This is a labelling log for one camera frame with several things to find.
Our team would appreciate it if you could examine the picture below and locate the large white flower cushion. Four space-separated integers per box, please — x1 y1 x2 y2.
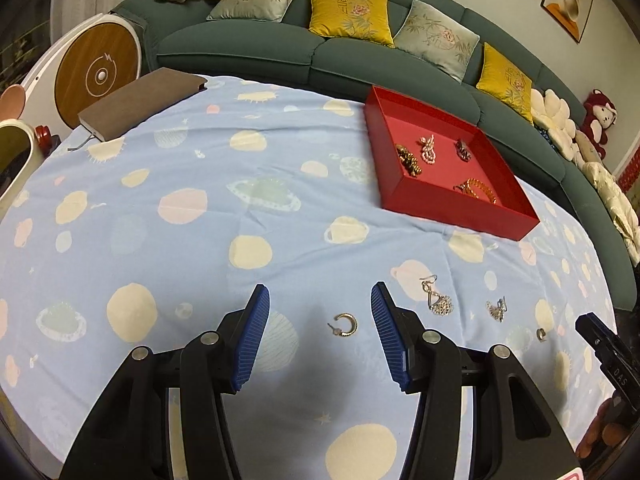
530 89 586 161

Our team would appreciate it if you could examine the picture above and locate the gold dangling earring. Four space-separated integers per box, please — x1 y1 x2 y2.
420 275 455 317

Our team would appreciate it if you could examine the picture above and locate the red monkey plush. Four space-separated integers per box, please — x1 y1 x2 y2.
580 89 618 161

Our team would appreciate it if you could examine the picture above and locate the blue planet print tablecloth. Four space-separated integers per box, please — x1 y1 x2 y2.
0 74 616 480

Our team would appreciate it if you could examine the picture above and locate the red cardboard box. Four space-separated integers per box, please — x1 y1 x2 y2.
363 85 541 242

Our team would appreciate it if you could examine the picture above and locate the brown notebook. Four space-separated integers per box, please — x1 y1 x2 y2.
77 67 208 143

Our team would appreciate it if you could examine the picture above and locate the dark bead bracelet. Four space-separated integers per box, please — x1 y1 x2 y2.
395 143 422 177

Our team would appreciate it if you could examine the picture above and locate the dark green sofa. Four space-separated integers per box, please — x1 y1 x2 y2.
110 0 640 311

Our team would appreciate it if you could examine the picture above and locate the gold hoop earring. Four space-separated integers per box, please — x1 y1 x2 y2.
327 313 358 339

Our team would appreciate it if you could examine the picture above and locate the beige plush toy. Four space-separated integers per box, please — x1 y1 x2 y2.
575 130 603 163

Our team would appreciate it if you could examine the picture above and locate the white round wooden-top side table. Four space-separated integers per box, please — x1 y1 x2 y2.
20 12 148 133

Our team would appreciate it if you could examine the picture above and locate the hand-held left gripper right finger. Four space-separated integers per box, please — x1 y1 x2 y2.
369 281 576 480

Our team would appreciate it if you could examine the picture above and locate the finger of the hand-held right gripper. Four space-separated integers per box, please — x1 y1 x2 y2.
575 312 640 411

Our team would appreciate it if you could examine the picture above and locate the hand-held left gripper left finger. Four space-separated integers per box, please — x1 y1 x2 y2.
60 283 271 480

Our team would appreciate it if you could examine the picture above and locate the silver hook earring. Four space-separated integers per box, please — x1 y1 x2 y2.
486 296 511 322

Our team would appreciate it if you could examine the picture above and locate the person's right hand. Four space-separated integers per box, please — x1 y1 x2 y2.
574 396 640 465

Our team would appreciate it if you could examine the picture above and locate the white mouse-ear kids table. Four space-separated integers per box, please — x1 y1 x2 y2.
0 84 51 206

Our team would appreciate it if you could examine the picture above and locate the yellow embroidered pillow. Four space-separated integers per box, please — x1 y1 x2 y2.
307 0 396 47
475 42 535 126

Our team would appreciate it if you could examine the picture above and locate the orange bead bracelet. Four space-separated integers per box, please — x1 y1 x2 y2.
453 177 498 205

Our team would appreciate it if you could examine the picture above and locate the beige quilted blanket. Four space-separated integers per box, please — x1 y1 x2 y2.
582 160 640 256

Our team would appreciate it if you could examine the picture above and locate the red hanging decoration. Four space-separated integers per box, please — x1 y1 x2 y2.
617 162 640 198

